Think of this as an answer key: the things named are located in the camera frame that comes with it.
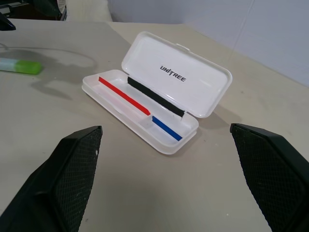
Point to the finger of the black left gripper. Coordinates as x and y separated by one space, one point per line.
6 23

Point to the white Unitree pencil case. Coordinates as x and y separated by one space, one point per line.
154 96

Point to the white chair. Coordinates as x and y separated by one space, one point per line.
84 9

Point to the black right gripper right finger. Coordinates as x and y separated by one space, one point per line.
272 178

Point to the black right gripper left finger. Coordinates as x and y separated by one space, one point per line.
60 183

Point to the green capped glue stick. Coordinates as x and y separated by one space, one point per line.
20 66

